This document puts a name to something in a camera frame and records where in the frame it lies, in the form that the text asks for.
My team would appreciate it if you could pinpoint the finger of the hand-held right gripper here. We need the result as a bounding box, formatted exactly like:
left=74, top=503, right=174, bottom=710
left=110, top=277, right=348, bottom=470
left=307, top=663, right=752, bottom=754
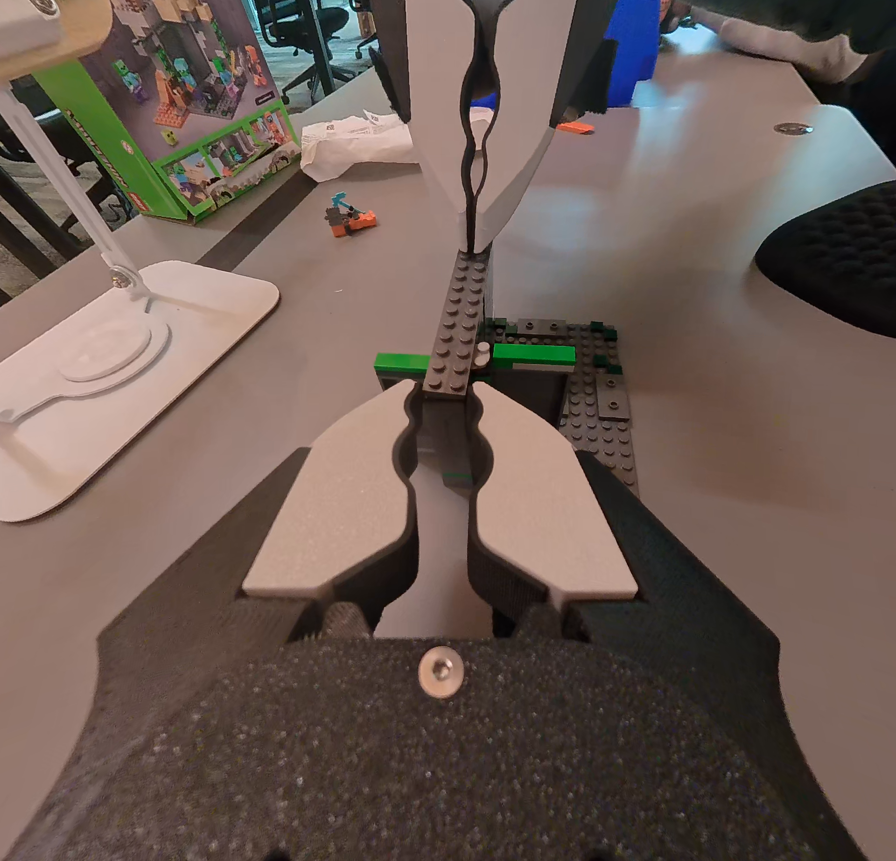
left=479, top=0, right=583, bottom=254
left=405, top=0, right=485, bottom=251

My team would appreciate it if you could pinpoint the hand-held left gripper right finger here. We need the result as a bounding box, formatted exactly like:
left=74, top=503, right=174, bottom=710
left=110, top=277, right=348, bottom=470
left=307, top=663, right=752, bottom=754
left=468, top=381, right=639, bottom=611

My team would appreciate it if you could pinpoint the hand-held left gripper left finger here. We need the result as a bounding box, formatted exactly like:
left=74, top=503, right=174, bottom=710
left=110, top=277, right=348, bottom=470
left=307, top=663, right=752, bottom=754
left=241, top=378, right=427, bottom=618

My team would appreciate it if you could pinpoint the grey brick wall model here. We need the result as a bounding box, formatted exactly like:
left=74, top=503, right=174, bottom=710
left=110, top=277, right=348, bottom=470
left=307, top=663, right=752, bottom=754
left=374, top=241, right=641, bottom=498

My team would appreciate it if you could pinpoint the long dark grey studded plate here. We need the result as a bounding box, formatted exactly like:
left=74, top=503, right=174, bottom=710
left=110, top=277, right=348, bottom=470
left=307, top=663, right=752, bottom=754
left=422, top=248, right=494, bottom=403

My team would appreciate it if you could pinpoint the grey desk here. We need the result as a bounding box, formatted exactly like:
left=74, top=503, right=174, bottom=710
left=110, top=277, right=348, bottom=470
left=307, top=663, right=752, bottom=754
left=0, top=42, right=896, bottom=861

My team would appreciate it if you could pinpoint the black mesh desk chair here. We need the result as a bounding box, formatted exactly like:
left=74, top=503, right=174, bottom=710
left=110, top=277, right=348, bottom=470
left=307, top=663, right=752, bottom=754
left=755, top=181, right=896, bottom=338

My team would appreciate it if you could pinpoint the crumpled white paper bag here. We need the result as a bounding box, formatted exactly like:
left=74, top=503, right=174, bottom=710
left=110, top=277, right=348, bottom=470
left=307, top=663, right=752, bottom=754
left=300, top=108, right=421, bottom=183

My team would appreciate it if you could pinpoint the black office chair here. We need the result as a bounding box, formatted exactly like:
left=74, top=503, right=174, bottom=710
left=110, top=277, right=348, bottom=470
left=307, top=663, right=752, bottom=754
left=241, top=0, right=351, bottom=106

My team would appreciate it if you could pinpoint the orange toy brick figure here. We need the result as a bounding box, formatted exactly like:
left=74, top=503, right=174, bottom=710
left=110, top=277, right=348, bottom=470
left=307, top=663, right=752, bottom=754
left=324, top=190, right=379, bottom=239

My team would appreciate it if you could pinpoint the green toy brick set box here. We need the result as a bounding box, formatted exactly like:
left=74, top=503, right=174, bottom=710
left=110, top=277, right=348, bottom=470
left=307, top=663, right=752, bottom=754
left=31, top=0, right=303, bottom=225

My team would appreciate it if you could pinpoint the white adjustable book stand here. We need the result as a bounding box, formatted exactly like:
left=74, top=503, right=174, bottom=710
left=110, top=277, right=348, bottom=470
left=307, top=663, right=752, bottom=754
left=0, top=0, right=281, bottom=524

